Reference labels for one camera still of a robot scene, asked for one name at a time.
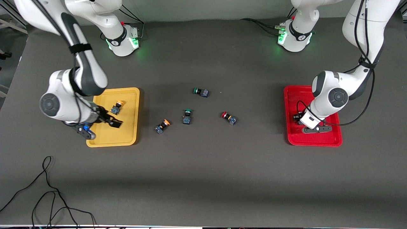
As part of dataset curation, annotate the yellow push button switch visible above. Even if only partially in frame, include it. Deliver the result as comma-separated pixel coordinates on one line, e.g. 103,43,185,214
110,100,125,115
154,119,171,134

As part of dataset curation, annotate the red push button switch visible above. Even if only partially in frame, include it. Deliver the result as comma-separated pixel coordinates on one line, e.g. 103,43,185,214
221,112,237,126

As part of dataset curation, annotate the yellow plastic tray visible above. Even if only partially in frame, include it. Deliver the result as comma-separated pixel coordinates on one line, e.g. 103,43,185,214
86,87,140,148

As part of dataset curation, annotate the red plastic tray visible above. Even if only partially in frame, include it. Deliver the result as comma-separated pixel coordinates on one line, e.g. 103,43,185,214
284,85,343,147

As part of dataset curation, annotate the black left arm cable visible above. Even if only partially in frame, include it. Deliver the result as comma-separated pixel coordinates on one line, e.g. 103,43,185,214
296,0,376,127

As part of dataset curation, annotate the thin black loose cable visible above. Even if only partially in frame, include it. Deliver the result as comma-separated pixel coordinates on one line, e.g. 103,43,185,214
0,156,97,229

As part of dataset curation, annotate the light wooden frame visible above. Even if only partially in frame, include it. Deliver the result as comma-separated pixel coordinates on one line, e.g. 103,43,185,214
0,17,28,35

